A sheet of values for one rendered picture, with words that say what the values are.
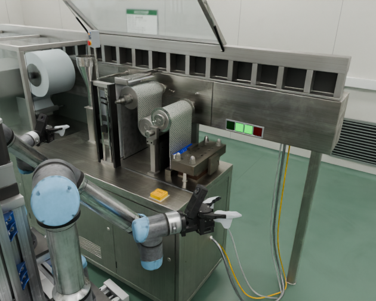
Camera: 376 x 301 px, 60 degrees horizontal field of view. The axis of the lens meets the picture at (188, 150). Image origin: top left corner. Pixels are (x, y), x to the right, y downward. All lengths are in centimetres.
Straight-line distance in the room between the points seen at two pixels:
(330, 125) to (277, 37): 259
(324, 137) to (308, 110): 16
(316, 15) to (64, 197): 371
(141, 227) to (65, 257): 23
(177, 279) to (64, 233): 119
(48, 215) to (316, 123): 144
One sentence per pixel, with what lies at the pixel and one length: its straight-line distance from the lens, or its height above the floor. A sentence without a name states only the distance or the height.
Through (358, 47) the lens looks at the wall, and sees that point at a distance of 416.
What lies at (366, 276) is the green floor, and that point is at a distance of 301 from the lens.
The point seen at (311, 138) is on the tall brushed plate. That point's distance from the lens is 193.
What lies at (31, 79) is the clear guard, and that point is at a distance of 251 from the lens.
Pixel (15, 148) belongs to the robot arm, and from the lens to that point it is 159.
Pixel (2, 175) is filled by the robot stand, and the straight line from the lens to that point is 127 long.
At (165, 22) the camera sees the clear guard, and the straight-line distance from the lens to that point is 213.
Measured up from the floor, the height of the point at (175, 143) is 110.
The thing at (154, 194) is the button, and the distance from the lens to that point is 181.
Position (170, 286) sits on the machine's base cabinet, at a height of 31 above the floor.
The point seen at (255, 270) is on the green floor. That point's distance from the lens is 276.
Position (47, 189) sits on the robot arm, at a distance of 90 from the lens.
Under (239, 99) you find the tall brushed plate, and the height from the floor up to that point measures 136.
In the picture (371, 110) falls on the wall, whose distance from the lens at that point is 426.
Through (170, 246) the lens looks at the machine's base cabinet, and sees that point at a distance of 194.
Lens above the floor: 189
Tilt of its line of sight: 24 degrees down
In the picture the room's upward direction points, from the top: 1 degrees clockwise
